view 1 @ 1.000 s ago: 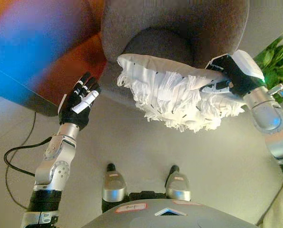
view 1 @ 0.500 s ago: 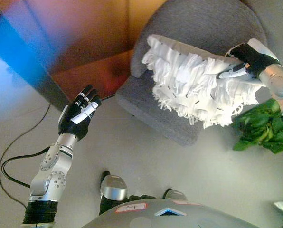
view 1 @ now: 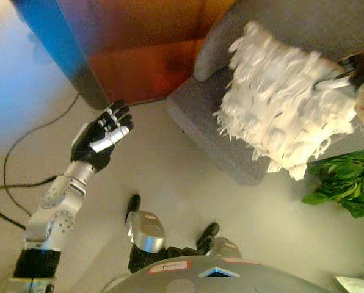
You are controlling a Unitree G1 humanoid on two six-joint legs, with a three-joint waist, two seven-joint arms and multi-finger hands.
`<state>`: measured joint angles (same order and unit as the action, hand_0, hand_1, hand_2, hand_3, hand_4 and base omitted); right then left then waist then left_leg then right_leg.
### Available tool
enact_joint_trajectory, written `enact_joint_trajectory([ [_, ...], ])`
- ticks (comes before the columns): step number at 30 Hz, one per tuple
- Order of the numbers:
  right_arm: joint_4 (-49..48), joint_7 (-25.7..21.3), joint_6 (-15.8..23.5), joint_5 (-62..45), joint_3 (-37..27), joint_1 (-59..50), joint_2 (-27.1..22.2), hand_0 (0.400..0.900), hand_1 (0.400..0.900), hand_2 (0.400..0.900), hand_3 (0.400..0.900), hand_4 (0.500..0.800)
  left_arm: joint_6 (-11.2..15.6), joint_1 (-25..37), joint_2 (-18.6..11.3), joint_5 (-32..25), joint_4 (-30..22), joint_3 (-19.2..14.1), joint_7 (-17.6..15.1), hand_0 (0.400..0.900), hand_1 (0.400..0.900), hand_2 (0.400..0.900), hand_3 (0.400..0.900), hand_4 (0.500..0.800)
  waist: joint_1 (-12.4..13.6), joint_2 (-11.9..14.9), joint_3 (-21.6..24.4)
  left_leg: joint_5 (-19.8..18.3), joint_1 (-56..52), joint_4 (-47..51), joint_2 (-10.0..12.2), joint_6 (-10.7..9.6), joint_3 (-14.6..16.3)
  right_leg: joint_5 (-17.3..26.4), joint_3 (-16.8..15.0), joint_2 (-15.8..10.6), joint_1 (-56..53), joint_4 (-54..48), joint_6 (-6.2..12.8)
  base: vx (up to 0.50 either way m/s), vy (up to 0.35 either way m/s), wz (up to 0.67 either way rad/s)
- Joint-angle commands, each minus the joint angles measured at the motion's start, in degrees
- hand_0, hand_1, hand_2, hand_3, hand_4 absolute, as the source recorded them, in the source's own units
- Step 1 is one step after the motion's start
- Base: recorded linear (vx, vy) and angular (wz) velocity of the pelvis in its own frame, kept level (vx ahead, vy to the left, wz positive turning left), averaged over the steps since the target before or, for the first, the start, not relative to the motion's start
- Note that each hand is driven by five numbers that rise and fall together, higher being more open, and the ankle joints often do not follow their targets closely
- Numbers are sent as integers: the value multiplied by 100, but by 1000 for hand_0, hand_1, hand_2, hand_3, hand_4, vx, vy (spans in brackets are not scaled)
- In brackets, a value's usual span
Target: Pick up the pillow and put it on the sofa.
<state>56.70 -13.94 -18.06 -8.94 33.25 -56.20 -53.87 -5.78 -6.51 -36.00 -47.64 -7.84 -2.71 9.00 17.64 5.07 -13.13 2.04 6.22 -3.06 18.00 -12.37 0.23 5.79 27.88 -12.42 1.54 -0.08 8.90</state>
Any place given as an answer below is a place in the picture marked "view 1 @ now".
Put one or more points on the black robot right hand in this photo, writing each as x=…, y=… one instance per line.
x=363, y=68

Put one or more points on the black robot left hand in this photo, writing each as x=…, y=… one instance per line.
x=90, y=143

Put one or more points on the white fringed pillow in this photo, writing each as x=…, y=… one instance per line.
x=286, y=107

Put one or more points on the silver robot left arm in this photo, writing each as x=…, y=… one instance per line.
x=53, y=213

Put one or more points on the brown wooden table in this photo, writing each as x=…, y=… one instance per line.
x=139, y=55

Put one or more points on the silver robot left leg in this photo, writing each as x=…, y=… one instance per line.
x=147, y=232

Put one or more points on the silver robot leg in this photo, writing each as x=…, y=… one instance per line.
x=221, y=244
x=147, y=232

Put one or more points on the grey fabric armchair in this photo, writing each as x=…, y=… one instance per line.
x=200, y=122

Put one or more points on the green leafy potted plant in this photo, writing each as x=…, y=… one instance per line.
x=347, y=186

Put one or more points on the silver robot right leg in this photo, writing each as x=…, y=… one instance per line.
x=221, y=244

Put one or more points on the grey robot torso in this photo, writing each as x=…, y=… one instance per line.
x=218, y=280

